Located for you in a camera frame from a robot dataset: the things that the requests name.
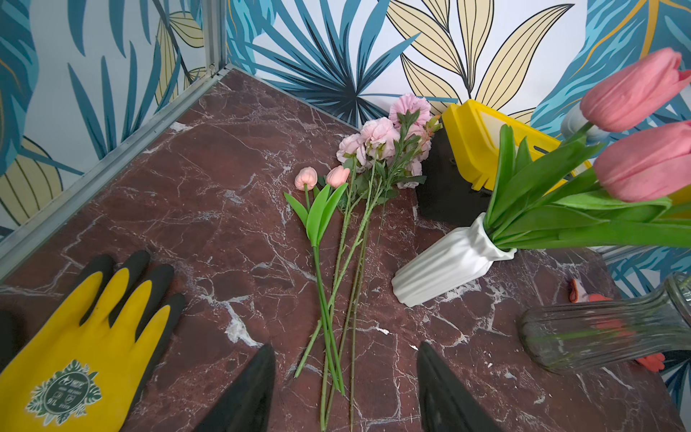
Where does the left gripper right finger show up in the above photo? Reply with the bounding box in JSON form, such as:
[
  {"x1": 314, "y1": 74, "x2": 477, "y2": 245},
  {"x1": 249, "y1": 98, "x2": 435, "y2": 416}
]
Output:
[{"x1": 417, "y1": 342, "x2": 502, "y2": 432}]

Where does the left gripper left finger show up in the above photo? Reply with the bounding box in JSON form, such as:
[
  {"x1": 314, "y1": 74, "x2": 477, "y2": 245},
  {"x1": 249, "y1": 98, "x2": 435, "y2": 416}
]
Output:
[{"x1": 194, "y1": 344, "x2": 276, "y2": 432}]

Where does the light pink tulip stem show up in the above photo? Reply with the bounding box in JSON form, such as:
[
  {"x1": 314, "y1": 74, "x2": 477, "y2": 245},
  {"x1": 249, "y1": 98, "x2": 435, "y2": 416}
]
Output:
[{"x1": 284, "y1": 167, "x2": 347, "y2": 392}]

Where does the pink carnation flower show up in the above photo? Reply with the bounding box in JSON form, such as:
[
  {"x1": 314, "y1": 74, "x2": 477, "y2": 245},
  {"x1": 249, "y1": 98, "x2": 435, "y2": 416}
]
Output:
[{"x1": 347, "y1": 94, "x2": 438, "y2": 431}]

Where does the light pink rose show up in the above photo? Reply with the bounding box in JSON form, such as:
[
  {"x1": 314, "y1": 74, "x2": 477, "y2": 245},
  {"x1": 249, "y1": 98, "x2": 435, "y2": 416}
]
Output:
[{"x1": 319, "y1": 117, "x2": 401, "y2": 431}]

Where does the double pink peony stem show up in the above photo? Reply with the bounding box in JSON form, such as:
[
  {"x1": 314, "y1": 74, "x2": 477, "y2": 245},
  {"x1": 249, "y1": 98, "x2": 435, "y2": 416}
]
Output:
[{"x1": 403, "y1": 118, "x2": 442, "y2": 178}]

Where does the clear glass vase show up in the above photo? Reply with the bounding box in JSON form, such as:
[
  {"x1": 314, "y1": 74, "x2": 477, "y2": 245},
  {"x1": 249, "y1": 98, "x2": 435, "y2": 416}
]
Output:
[{"x1": 518, "y1": 273, "x2": 690, "y2": 374}]

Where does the white ribbed vase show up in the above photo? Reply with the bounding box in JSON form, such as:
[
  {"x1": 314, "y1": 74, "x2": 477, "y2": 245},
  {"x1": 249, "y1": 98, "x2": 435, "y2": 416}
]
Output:
[{"x1": 392, "y1": 212, "x2": 516, "y2": 307}]

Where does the red glove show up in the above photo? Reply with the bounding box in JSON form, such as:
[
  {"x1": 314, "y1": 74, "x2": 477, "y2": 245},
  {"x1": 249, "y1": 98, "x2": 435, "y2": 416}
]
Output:
[{"x1": 569, "y1": 279, "x2": 666, "y2": 373}]

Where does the yellow black toolbox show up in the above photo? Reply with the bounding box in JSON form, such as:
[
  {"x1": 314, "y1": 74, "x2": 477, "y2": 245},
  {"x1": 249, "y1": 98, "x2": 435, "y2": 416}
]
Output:
[{"x1": 415, "y1": 98, "x2": 691, "y2": 228}]

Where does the tulip bouquet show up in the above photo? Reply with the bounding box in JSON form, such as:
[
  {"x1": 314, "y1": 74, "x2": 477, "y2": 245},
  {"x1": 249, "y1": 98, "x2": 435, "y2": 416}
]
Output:
[{"x1": 476, "y1": 48, "x2": 690, "y2": 251}]

